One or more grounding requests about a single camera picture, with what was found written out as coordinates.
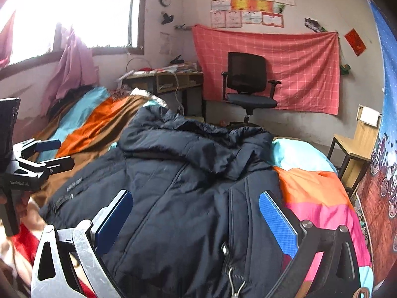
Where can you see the red checked wall cloth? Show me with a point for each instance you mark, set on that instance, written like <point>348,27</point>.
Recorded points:
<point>304,68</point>

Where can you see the person's left hand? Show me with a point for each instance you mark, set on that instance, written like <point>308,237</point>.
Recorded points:
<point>24,205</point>

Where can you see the wooden desk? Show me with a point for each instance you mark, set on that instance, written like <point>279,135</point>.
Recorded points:
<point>145,79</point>

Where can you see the green wall-hung item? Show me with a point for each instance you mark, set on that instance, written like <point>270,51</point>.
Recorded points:
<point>345,69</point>

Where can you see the wooden chair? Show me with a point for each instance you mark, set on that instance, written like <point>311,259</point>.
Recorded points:
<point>350,146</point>

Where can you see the small wall shelf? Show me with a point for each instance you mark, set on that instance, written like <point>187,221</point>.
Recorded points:
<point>183,27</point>

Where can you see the dark wall photo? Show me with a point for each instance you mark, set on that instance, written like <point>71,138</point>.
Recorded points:
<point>315,24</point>

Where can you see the pile of papers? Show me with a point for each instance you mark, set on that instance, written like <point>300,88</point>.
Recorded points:
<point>184,67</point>

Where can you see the round wall clock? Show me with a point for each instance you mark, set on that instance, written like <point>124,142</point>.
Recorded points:
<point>165,0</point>

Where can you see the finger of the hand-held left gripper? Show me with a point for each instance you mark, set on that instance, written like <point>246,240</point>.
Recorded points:
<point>48,145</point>
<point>59,164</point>

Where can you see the black office chair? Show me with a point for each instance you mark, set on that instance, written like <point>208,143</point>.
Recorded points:
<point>246,71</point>

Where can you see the blue printed curtain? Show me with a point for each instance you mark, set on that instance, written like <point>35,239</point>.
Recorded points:
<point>380,192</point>

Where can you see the dark clothes pile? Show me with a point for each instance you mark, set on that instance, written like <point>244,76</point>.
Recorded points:
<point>71,97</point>

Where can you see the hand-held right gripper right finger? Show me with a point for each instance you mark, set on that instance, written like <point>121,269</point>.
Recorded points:
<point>277,223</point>

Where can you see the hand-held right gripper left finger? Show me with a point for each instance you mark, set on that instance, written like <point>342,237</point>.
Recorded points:
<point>113,220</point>

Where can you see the pink curtain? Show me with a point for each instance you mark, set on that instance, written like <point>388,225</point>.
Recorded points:
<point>74,68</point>

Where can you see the red paper wall decoration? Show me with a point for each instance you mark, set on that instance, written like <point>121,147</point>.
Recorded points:
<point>355,42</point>

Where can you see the dark navy padded jacket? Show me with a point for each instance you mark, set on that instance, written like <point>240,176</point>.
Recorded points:
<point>186,192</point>

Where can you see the white paper sheet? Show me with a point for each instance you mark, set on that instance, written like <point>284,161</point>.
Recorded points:
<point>369,117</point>

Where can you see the colourful patchwork blanket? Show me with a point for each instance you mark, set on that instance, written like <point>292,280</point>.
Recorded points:
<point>310,189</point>

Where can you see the group of wall certificates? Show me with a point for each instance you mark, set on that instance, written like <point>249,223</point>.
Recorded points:
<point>248,6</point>

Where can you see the black wall-hung item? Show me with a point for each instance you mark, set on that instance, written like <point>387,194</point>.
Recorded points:
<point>167,18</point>

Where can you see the window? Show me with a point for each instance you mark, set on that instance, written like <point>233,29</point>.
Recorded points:
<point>93,12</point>

